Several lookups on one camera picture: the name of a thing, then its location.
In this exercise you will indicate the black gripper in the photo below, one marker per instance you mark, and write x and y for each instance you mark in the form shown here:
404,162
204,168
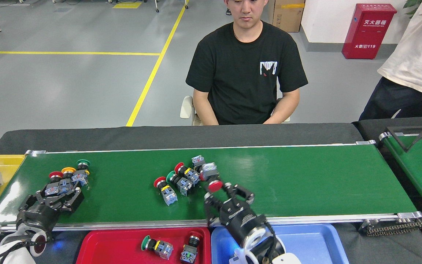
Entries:
240,220
37,218

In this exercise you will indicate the yellow push button switch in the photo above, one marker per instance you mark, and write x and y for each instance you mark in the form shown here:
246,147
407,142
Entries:
67,179

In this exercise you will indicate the green push button switch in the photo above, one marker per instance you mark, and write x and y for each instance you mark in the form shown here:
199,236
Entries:
180,182
81,173
156,247

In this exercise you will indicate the seated person's left forearm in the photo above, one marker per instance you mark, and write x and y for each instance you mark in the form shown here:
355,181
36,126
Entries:
282,114

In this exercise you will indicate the seated person's right forearm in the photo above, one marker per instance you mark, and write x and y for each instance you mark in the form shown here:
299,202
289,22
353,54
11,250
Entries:
205,115

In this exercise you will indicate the red plastic tray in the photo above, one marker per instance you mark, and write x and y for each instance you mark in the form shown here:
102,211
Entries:
115,247

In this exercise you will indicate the blue plastic tray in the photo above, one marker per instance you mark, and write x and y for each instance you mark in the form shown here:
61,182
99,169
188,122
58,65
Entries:
317,245

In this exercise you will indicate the grey office chair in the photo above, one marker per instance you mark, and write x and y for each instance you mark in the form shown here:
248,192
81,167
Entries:
186,107

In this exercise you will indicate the seated person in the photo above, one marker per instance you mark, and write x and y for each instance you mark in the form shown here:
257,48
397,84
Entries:
233,73

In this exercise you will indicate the cardboard box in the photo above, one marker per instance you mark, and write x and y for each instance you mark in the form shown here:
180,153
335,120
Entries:
286,18

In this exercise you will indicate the white wheeled stand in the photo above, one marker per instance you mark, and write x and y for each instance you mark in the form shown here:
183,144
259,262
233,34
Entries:
156,10

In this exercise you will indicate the red fire extinguisher box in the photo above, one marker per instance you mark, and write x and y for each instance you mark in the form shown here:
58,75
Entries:
368,35

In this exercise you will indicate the standing person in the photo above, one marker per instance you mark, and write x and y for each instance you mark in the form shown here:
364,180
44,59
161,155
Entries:
416,62

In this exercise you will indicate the green potted plant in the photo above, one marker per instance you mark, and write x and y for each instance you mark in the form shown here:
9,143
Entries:
412,7

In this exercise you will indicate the black guide frame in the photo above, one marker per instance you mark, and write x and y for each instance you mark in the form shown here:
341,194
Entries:
398,141

